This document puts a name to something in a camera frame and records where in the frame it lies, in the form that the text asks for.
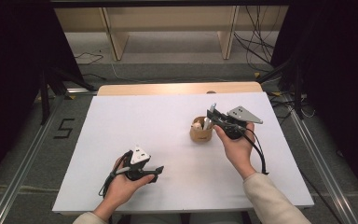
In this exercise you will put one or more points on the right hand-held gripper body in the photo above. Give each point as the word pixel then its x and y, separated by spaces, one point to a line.
pixel 236 124

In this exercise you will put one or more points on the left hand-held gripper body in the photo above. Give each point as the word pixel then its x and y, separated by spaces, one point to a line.
pixel 136 165

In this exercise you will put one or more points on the thin white pen blue ends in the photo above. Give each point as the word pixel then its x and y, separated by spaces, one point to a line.
pixel 206 123

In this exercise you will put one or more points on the thick white marker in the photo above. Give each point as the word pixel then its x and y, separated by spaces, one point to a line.
pixel 196 126

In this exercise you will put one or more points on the tan paper pen holder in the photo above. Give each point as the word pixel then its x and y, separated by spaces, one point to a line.
pixel 200 136

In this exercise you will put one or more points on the person's left hand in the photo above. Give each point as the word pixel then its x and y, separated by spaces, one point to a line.
pixel 124 186

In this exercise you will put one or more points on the person's right hand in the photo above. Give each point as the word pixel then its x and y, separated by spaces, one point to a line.
pixel 239 152

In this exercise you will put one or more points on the white table cover sheet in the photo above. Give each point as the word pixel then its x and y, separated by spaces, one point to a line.
pixel 167 155

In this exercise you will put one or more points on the light wooden table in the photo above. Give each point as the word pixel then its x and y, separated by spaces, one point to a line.
pixel 167 88

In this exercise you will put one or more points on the black tripod stand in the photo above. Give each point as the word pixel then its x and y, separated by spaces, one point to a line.
pixel 297 90
pixel 45 96

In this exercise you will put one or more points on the light wooden shelf unit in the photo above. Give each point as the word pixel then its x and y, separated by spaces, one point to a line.
pixel 167 18

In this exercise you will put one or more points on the dark curtain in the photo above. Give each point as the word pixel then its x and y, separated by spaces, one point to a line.
pixel 338 77
pixel 12 77

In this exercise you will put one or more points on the metal floor rail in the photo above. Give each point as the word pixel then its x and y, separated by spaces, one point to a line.
pixel 320 161
pixel 21 168

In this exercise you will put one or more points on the black overhead frame bar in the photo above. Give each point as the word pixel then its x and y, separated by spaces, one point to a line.
pixel 167 3

